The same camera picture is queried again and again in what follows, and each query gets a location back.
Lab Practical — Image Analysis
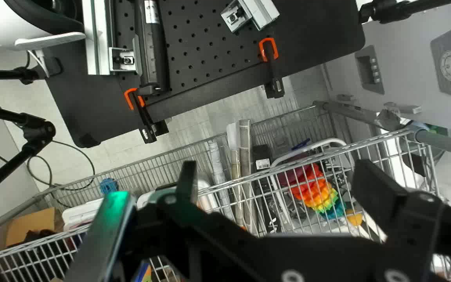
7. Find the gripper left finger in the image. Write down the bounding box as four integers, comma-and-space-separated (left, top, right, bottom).
63, 189, 138, 282

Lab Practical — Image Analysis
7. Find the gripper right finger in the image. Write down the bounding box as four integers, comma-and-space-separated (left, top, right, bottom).
349, 158, 451, 263

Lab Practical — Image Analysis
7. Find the large open cardboard box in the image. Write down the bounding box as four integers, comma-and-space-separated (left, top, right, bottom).
5, 205, 61, 247

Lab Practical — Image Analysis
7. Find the small blue object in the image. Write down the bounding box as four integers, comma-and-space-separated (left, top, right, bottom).
99, 176, 121, 197

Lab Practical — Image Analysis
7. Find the rainbow stacking toy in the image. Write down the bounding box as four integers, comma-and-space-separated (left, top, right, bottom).
279, 162, 351, 222

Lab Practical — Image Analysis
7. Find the white board with grey logo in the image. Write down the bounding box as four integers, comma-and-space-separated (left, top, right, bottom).
323, 0, 451, 137

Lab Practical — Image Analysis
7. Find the thin black stand rod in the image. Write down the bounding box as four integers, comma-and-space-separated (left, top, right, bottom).
0, 62, 46, 86

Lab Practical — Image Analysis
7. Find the black pegboard table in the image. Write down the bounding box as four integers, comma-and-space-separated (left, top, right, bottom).
43, 0, 368, 148

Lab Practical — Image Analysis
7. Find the short aluminium extrusion piece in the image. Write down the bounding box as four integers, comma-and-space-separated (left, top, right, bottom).
219, 0, 282, 34

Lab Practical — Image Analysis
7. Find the thin black loose cable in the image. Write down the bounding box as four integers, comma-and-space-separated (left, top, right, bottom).
25, 139, 97, 192

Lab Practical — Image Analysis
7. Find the metal wire shelf rack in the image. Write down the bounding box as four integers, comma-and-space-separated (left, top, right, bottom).
0, 100, 451, 282

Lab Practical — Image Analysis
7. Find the black articulated camera stand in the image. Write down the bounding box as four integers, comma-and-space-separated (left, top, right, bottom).
0, 98, 58, 200

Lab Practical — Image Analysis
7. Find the orange-handled black clamp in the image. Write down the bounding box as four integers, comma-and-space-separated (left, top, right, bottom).
257, 35, 288, 100
122, 84, 171, 145

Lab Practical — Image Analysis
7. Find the aluminium extrusion rail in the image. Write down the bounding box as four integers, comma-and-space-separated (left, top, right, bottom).
80, 0, 144, 78

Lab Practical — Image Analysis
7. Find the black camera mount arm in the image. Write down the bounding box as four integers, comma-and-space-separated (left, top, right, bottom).
357, 0, 451, 24

